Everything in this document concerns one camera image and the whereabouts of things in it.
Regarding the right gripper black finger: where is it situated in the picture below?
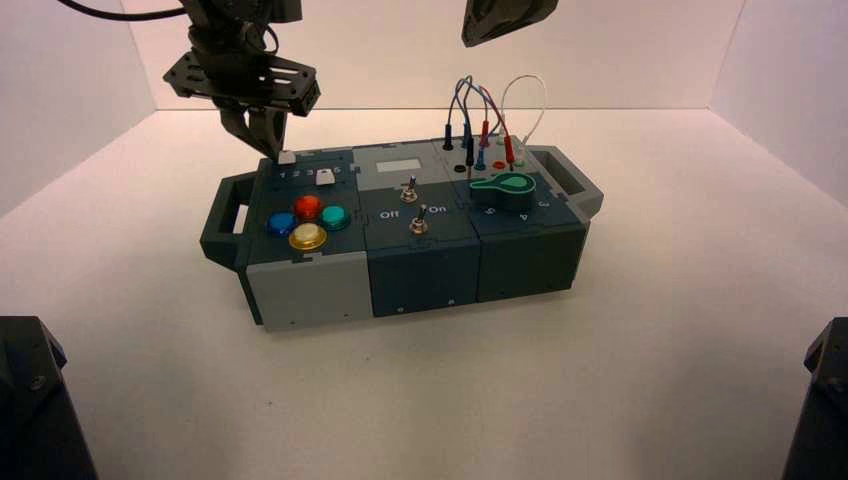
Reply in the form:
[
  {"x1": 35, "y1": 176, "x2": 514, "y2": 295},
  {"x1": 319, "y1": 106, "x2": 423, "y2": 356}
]
[
  {"x1": 461, "y1": 0, "x2": 508, "y2": 48},
  {"x1": 466, "y1": 0, "x2": 560, "y2": 48}
]

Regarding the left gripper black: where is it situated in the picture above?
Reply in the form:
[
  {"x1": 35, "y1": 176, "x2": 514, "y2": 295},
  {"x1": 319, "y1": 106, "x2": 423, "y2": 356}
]
[{"x1": 163, "y1": 29, "x2": 321, "y2": 160}]

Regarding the black arm base housing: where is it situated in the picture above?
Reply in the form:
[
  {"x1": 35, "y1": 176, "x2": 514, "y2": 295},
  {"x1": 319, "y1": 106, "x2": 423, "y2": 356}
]
[
  {"x1": 781, "y1": 316, "x2": 848, "y2": 480},
  {"x1": 0, "y1": 315, "x2": 101, "y2": 480}
]

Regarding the red dome push button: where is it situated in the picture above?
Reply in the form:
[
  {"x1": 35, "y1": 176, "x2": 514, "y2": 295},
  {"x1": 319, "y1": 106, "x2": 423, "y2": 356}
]
[{"x1": 293, "y1": 193, "x2": 325, "y2": 222}]

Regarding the blue dome push button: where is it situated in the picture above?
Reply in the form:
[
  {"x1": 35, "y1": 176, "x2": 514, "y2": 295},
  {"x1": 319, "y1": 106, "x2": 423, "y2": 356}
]
[{"x1": 266, "y1": 211, "x2": 299, "y2": 238}]

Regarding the teal dome push button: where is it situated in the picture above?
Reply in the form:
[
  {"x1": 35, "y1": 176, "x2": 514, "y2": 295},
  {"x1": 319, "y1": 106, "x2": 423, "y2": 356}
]
[{"x1": 319, "y1": 204, "x2": 352, "y2": 232}]

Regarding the yellow dome push button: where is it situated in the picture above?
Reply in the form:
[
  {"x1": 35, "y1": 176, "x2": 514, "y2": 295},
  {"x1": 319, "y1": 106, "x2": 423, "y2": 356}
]
[{"x1": 288, "y1": 223, "x2": 329, "y2": 252}]

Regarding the green rotary knob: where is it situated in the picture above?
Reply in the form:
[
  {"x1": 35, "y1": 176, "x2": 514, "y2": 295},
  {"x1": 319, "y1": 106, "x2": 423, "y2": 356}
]
[{"x1": 468, "y1": 172, "x2": 537, "y2": 213}]

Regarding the dark teal grey task box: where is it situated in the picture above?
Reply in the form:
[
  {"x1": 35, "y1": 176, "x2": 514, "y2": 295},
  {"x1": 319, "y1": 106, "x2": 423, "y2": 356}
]
[{"x1": 199, "y1": 135, "x2": 605, "y2": 333}]

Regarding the white jumper cable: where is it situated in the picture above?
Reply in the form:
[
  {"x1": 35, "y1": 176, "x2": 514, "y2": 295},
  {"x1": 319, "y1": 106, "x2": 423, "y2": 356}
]
[{"x1": 500, "y1": 74, "x2": 549, "y2": 164}]

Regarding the black jumper cable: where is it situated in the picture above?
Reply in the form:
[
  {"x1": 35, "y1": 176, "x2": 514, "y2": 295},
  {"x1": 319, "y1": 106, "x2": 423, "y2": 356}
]
[{"x1": 442, "y1": 76, "x2": 476, "y2": 179}]

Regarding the red jumper cable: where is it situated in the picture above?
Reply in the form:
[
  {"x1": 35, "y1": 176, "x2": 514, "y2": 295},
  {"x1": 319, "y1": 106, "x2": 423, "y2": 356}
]
[{"x1": 476, "y1": 84, "x2": 517, "y2": 167}]

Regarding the blue jumper cable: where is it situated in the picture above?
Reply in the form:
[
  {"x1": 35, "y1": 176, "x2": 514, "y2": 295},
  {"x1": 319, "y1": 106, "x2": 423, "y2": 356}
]
[{"x1": 453, "y1": 74, "x2": 488, "y2": 172}]

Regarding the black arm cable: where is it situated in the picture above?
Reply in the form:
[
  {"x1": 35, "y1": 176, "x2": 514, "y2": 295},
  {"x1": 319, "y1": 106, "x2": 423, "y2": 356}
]
[{"x1": 56, "y1": 0, "x2": 190, "y2": 22}]

